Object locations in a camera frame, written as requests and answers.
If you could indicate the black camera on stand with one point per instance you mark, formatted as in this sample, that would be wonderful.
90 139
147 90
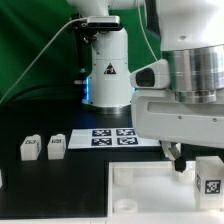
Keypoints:
85 30

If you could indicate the white fiducial marker sheet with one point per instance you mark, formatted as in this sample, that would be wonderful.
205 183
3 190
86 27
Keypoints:
107 138

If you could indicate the white part at left edge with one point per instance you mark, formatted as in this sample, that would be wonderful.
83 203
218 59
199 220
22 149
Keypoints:
1 178

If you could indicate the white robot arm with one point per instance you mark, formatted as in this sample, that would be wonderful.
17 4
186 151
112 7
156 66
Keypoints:
188 34

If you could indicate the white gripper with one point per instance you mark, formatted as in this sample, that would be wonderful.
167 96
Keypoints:
157 115

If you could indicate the white square table top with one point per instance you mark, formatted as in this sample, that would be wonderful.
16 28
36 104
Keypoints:
151 187

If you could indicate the white corner fixture frame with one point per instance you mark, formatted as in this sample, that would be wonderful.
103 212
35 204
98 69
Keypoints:
153 218

